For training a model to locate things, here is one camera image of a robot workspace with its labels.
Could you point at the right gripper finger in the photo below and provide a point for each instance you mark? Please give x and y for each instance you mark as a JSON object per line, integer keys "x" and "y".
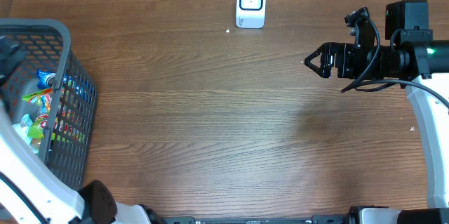
{"x": 323, "y": 70}
{"x": 321, "y": 51}

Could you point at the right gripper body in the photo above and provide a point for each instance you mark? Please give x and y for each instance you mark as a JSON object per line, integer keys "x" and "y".
{"x": 351, "y": 60}

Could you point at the blue Oreo cookie pack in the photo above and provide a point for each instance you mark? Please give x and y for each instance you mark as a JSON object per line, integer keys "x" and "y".
{"x": 48, "y": 79}

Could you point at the green Haribo candy bag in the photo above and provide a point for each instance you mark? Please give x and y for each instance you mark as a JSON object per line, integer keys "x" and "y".
{"x": 42, "y": 99}

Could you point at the light green wipes packet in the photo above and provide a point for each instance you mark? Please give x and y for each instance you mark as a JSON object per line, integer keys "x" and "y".
{"x": 22, "y": 129}

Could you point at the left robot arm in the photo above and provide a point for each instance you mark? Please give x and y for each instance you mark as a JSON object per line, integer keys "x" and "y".
{"x": 31, "y": 193}

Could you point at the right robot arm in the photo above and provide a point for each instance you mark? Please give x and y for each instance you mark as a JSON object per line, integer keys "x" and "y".
{"x": 416, "y": 62}

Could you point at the white barcode scanner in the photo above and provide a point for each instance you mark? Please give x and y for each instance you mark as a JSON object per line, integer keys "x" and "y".
{"x": 250, "y": 14}

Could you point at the grey plastic basket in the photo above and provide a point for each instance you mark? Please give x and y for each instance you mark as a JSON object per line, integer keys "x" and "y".
{"x": 46, "y": 44}

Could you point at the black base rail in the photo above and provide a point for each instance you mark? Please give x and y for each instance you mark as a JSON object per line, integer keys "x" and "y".
{"x": 256, "y": 220}

